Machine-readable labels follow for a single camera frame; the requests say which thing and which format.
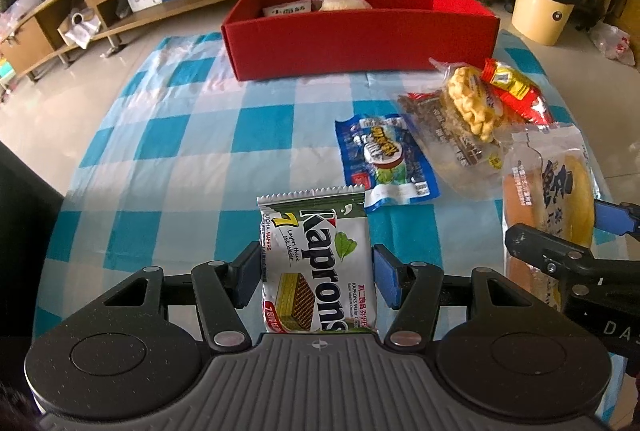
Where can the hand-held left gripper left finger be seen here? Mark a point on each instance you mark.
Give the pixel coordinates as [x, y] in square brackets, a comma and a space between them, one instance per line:
[247, 276]

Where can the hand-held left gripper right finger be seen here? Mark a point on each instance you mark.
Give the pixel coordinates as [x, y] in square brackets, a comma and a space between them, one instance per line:
[387, 276]

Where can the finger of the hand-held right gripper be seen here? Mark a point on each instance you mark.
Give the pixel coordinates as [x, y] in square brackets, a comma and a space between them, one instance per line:
[612, 217]
[545, 251]

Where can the long bread packet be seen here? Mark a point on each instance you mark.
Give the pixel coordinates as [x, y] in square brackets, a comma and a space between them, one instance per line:
[530, 196]

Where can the green white wafer packet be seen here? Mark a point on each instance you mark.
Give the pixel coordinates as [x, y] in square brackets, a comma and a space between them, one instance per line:
[310, 271]

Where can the red cardboard box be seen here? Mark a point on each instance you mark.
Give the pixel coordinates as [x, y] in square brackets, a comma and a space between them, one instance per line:
[350, 41]

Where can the white spicy strip packet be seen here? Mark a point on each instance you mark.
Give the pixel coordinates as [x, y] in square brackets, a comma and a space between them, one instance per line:
[287, 8]

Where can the round white pastry packet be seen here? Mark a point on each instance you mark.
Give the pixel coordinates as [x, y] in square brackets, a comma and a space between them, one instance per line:
[340, 2]

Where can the blue snack packet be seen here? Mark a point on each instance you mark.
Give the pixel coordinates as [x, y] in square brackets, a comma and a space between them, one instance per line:
[380, 151]

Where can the blue white checkered tablecloth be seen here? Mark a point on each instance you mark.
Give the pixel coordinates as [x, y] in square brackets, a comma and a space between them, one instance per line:
[175, 161]

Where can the red yellow snack packet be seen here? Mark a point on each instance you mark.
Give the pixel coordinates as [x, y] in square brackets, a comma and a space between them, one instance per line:
[520, 91]

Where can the white red plastic bag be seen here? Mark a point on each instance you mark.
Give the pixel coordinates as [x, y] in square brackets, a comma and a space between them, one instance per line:
[615, 43]

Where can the yellow trash bin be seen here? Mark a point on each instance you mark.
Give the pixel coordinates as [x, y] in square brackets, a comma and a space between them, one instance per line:
[540, 11]

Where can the black chair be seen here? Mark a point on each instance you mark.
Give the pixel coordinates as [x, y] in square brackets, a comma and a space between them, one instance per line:
[25, 236]

